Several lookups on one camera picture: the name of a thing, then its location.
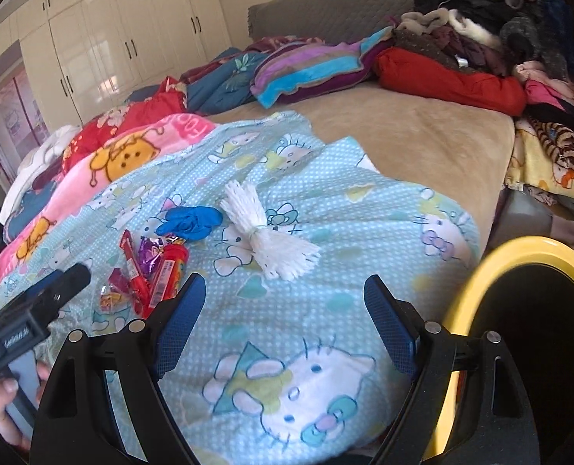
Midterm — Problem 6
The cream wardrobe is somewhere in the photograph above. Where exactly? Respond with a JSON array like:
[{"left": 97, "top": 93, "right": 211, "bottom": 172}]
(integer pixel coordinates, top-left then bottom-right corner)
[{"left": 0, "top": 0, "right": 232, "bottom": 127}]

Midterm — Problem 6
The small colourful candy wrapper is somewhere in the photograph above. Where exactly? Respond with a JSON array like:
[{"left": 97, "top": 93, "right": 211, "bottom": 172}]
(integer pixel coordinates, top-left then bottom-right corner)
[{"left": 99, "top": 285, "right": 124, "bottom": 314}]

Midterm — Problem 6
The cream fluffy cloth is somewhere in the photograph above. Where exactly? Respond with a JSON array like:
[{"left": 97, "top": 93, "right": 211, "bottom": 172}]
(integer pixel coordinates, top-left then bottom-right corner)
[{"left": 400, "top": 8, "right": 501, "bottom": 54}]

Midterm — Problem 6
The cat print light blue blanket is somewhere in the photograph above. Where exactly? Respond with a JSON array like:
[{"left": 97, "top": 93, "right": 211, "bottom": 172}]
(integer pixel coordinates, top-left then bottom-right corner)
[{"left": 0, "top": 110, "right": 484, "bottom": 465}]

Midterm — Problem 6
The navy fluffy cloth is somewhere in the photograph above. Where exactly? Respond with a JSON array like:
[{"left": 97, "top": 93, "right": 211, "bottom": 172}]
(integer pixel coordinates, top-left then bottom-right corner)
[{"left": 541, "top": 0, "right": 574, "bottom": 73}]

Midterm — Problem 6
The long red candy wrapper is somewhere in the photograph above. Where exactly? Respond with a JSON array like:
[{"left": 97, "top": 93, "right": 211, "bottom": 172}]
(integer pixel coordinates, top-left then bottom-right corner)
[{"left": 119, "top": 229, "right": 151, "bottom": 319}]

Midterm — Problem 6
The purple striped blanket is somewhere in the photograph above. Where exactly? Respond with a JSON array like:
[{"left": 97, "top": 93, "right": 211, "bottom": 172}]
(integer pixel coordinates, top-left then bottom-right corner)
[{"left": 250, "top": 24, "right": 394, "bottom": 110}]

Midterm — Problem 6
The pink cloth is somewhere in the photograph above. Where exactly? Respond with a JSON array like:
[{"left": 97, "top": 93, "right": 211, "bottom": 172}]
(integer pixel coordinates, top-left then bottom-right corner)
[{"left": 514, "top": 60, "right": 574, "bottom": 105}]

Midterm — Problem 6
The beige bed sheet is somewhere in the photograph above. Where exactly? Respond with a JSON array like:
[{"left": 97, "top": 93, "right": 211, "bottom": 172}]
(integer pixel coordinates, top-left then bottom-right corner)
[{"left": 209, "top": 84, "right": 515, "bottom": 253}]

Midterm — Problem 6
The white cloth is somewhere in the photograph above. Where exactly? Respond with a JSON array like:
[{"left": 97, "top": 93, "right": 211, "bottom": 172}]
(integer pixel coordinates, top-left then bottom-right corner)
[{"left": 1, "top": 125, "right": 81, "bottom": 219}]

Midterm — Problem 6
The person's left hand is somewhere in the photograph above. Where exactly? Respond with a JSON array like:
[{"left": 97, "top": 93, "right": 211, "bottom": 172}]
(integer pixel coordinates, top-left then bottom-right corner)
[{"left": 0, "top": 362, "right": 51, "bottom": 452}]

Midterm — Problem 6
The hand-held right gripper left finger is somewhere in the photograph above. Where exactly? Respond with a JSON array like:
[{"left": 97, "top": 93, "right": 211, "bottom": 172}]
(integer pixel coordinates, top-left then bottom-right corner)
[{"left": 30, "top": 274, "right": 207, "bottom": 465}]

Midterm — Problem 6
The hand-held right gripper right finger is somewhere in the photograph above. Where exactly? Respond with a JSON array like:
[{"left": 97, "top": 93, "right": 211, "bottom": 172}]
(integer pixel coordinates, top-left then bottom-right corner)
[{"left": 364, "top": 275, "right": 542, "bottom": 465}]

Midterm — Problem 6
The maroon blanket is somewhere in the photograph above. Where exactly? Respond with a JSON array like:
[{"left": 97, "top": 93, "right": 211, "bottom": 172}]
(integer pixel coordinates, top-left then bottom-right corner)
[{"left": 180, "top": 35, "right": 326, "bottom": 83}]

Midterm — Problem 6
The white bow shaped foam net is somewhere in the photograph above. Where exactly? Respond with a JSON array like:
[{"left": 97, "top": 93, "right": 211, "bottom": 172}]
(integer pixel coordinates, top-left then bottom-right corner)
[{"left": 219, "top": 180, "right": 321, "bottom": 282}]

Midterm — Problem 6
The yellow cartoon blanket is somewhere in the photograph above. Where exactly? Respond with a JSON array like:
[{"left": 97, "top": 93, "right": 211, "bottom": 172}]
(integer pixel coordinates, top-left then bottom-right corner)
[{"left": 502, "top": 116, "right": 574, "bottom": 214}]

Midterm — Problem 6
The pink bear print blanket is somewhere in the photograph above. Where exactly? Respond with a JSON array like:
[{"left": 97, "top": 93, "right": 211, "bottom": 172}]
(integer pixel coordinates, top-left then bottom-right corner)
[{"left": 0, "top": 114, "right": 220, "bottom": 282}]

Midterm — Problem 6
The red candy tube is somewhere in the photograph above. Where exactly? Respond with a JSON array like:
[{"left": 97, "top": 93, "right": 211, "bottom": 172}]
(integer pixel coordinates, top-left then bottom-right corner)
[{"left": 148, "top": 243, "right": 189, "bottom": 307}]

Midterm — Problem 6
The grey speckled cloth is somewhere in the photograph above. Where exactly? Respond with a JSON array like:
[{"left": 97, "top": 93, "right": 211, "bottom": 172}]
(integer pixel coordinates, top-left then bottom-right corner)
[{"left": 500, "top": 14, "right": 559, "bottom": 78}]

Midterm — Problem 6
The grey quilted headboard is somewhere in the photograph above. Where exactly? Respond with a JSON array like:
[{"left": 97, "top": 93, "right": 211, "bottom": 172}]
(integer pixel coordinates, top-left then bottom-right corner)
[{"left": 247, "top": 0, "right": 421, "bottom": 42}]

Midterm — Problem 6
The pink cartoon door curtain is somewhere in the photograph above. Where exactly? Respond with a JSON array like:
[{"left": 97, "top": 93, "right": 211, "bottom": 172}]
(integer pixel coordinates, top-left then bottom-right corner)
[{"left": 0, "top": 68, "right": 50, "bottom": 156}]

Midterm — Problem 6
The grey folded cloth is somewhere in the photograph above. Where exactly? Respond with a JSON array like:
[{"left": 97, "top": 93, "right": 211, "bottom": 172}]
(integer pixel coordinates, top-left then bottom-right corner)
[{"left": 497, "top": 189, "right": 559, "bottom": 243}]

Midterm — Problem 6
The tiger striped cloth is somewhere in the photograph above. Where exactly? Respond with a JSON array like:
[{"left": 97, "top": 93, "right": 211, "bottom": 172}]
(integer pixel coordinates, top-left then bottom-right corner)
[{"left": 531, "top": 121, "right": 574, "bottom": 172}]

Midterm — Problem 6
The yellow rimmed black bin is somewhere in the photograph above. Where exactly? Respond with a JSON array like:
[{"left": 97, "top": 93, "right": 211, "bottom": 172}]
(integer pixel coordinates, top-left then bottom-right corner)
[{"left": 422, "top": 236, "right": 574, "bottom": 465}]

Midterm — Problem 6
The blue rubber glove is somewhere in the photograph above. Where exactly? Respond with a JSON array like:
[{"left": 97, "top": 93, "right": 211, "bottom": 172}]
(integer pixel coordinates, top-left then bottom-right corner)
[{"left": 155, "top": 206, "right": 224, "bottom": 242}]

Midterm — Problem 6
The brown dotted cloth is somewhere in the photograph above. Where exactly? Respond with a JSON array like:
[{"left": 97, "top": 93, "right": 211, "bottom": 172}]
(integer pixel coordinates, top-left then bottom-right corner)
[{"left": 393, "top": 26, "right": 505, "bottom": 76}]

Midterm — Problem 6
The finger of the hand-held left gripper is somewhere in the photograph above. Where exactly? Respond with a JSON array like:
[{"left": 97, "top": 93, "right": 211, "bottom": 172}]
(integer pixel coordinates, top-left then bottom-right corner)
[{"left": 0, "top": 262, "right": 91, "bottom": 325}]

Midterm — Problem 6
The blue leaf print quilt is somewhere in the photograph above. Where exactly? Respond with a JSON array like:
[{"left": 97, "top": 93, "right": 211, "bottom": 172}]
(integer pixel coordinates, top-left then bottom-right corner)
[{"left": 124, "top": 48, "right": 268, "bottom": 117}]

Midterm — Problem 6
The red floral blanket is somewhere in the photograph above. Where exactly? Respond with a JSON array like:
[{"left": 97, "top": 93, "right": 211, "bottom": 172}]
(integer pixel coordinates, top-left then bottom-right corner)
[{"left": 61, "top": 77, "right": 188, "bottom": 175}]

